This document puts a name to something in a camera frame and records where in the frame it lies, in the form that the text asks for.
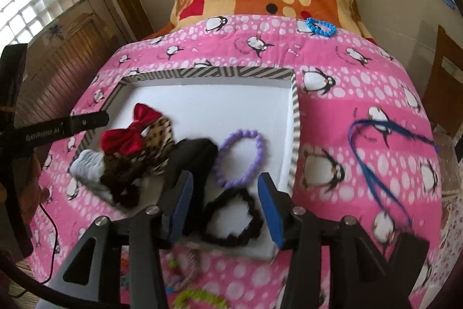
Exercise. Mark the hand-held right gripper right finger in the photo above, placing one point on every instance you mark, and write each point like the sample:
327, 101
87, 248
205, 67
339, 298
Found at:
271, 207

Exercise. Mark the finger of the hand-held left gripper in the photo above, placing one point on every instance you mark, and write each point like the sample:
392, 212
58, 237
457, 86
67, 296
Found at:
83, 122

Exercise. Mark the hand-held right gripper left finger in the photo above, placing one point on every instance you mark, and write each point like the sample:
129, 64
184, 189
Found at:
182, 204

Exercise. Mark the white fluffy hair clip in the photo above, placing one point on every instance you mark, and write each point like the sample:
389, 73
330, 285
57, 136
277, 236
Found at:
85, 164

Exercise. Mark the red bow hair clip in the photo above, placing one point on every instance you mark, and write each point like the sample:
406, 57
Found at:
123, 139

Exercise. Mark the black fabric scrunchie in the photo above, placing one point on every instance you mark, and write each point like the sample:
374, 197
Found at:
231, 241

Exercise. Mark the black oblong hair clip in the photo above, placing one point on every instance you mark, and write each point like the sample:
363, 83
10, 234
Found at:
195, 153

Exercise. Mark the leopard print hair clip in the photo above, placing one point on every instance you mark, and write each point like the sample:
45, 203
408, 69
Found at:
159, 139

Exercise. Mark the zigzag striped cardboard box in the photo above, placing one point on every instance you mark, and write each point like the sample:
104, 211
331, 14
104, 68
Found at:
217, 106

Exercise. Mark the person's left hand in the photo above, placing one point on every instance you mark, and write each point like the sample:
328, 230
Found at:
34, 186

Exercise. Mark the pink penguin blanket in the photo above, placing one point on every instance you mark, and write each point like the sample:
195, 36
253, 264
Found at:
325, 106

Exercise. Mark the wooden chair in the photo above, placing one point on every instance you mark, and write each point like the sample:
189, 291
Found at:
445, 77

